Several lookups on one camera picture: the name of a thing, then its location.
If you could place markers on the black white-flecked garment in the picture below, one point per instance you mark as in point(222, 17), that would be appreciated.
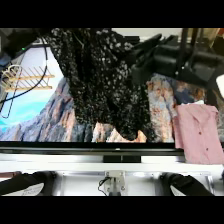
point(100, 83)

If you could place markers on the pink shirt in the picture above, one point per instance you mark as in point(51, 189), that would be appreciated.
point(200, 133)

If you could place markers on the silver frame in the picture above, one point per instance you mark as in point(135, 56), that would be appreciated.
point(83, 166)

